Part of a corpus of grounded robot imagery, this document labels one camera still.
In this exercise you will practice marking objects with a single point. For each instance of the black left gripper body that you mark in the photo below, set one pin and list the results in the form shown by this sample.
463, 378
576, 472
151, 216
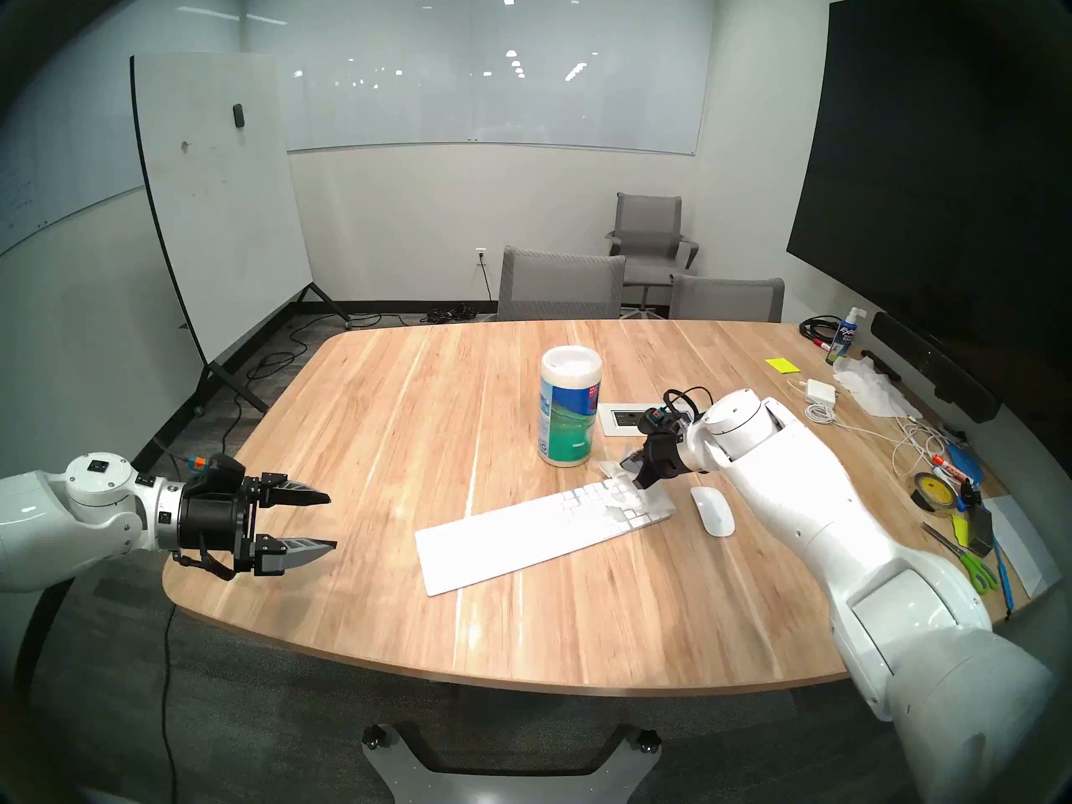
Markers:
209, 522

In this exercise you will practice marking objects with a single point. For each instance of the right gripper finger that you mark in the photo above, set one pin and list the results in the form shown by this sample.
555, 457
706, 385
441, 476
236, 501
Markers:
646, 476
643, 456

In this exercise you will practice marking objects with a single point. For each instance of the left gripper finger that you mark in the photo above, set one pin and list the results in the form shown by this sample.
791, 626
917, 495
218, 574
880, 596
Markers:
285, 492
280, 555

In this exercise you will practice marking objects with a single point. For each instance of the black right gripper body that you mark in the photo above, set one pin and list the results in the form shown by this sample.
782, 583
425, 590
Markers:
674, 459

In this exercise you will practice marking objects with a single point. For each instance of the white disinfecting wipe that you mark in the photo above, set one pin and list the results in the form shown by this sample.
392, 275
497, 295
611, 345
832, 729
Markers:
618, 486

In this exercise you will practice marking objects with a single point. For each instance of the white slim keyboard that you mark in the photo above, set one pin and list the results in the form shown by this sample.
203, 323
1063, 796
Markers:
502, 543

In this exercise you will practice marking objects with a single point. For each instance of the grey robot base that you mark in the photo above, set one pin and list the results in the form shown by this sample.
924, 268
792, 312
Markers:
511, 785

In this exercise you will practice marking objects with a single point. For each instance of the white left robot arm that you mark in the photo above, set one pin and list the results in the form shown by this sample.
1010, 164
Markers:
59, 517

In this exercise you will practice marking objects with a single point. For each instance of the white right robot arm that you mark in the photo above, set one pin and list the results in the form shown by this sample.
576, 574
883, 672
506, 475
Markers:
837, 517

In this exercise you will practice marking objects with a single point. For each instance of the disinfecting wipes canister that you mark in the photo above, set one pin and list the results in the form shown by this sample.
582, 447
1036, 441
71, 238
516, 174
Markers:
569, 425

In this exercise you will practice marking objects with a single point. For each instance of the silver table power outlet box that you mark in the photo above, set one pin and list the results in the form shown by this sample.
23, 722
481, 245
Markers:
620, 421

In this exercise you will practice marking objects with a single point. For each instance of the white computer mouse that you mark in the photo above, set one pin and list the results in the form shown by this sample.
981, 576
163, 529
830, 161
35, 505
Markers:
713, 511

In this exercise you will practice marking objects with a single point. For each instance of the yellow sticky note pad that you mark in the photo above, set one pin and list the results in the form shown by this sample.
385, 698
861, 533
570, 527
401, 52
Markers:
781, 365

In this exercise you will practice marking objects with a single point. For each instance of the white power adapter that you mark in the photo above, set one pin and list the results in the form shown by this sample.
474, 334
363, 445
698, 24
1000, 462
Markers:
822, 390

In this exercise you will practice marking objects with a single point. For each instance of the low grey mesh chair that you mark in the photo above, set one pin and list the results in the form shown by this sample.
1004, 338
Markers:
727, 301

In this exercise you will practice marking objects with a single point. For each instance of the wide grey mesh chair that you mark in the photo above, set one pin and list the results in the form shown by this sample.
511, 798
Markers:
559, 287

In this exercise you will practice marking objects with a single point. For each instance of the whiteboard cleaner spray bottle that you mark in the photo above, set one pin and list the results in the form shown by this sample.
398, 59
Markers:
842, 342

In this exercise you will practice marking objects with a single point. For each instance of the crumpled white tissue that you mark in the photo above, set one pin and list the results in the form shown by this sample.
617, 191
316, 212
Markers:
875, 392

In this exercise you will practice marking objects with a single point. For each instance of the grey office chair with armrests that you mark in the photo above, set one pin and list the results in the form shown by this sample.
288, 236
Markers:
649, 233

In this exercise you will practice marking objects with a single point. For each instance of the yellow tape roll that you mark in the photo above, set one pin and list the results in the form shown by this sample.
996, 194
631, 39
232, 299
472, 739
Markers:
934, 492

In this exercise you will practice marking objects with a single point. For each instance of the red and white marker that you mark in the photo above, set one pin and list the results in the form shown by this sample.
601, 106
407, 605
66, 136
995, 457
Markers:
945, 461

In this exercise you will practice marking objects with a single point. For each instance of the black video bar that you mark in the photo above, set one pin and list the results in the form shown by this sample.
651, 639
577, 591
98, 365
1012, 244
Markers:
930, 360

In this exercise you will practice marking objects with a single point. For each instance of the blue flat object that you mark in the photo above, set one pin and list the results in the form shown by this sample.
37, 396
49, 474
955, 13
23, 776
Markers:
965, 461

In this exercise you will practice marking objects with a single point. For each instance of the freestanding whiteboard with black stand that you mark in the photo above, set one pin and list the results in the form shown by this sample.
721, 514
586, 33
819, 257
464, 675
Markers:
218, 208

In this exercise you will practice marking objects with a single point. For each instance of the small black box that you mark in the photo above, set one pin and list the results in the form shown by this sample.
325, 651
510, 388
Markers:
980, 526

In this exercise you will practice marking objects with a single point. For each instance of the blue pen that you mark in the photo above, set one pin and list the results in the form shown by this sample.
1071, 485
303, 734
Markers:
1003, 576

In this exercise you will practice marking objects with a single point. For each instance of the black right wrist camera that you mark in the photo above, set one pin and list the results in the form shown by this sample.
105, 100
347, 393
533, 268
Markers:
655, 421

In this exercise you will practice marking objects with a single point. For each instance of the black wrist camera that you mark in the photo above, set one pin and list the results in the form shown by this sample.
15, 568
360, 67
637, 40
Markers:
655, 421
219, 472

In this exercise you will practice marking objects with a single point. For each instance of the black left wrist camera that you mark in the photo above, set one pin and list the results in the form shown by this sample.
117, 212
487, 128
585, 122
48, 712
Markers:
219, 472

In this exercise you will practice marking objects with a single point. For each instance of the large black wall screen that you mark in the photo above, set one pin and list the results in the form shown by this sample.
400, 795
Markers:
921, 182

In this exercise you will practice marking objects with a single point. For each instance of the side wall glass board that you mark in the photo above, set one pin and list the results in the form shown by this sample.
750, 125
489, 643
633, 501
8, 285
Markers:
50, 174

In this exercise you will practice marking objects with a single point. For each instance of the large wall glass board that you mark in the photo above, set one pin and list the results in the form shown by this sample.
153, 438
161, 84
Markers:
502, 99

